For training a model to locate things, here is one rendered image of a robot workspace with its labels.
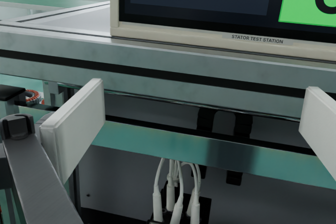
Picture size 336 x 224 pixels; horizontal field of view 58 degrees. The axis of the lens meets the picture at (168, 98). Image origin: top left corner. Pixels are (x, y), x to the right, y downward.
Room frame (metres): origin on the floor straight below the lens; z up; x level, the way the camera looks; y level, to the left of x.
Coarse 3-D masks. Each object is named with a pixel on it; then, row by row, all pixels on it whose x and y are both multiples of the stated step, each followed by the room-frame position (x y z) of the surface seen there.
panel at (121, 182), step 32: (192, 128) 0.40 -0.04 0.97; (224, 128) 0.39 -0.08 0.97; (256, 128) 0.38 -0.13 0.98; (288, 128) 0.37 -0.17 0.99; (96, 160) 0.43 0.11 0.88; (128, 160) 0.41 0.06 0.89; (96, 192) 0.43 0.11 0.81; (128, 192) 0.41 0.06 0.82; (224, 192) 0.38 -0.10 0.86; (256, 192) 0.37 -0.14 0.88; (288, 192) 0.37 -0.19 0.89; (320, 192) 0.36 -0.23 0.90
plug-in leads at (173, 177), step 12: (180, 168) 0.28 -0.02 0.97; (192, 168) 0.28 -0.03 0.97; (156, 180) 0.28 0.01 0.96; (168, 180) 0.30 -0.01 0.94; (180, 180) 0.27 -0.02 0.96; (156, 192) 0.28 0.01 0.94; (168, 192) 0.30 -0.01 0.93; (180, 192) 0.27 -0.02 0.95; (192, 192) 0.29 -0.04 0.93; (156, 204) 0.27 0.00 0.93; (168, 204) 0.30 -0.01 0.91; (180, 204) 0.27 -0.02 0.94; (192, 204) 0.27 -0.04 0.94; (156, 216) 0.27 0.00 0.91; (180, 216) 0.27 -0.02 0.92; (192, 216) 0.27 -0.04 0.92
